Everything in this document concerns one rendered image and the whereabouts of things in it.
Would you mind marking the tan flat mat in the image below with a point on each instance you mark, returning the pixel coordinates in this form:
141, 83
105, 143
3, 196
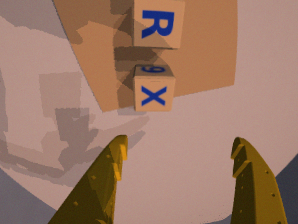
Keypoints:
101, 37

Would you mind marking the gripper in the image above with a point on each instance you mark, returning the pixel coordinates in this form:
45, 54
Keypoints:
257, 198

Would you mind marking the tan letter block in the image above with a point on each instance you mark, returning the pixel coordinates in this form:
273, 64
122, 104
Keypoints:
157, 24
153, 88

